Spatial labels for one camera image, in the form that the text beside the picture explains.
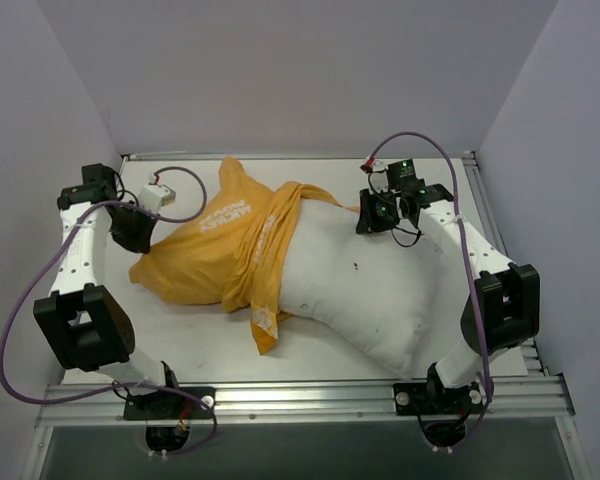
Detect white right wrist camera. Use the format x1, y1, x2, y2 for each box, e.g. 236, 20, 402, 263
361, 160, 389, 193

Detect yellow printed pillowcase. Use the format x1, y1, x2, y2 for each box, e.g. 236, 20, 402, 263
129, 157, 344, 354

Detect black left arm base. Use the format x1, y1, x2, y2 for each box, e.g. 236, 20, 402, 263
123, 386, 218, 457

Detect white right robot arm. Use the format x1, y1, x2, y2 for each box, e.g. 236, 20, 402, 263
356, 159, 540, 413

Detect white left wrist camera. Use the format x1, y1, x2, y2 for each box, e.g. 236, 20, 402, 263
138, 174, 176, 213

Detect aluminium front frame rail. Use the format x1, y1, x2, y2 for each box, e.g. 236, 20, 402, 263
34, 375, 576, 429

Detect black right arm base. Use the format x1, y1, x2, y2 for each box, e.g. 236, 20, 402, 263
392, 364, 485, 453

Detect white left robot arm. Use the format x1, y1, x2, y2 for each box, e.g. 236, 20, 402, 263
33, 164, 182, 419

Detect aluminium table edge rail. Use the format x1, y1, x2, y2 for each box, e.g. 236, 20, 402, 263
462, 157, 547, 377

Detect white pillow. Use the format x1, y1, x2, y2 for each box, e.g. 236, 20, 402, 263
279, 200, 441, 379

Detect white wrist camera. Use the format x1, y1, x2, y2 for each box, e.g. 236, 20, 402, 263
361, 160, 389, 193
138, 174, 176, 213

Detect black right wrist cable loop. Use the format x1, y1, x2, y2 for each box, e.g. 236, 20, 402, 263
392, 222, 425, 249

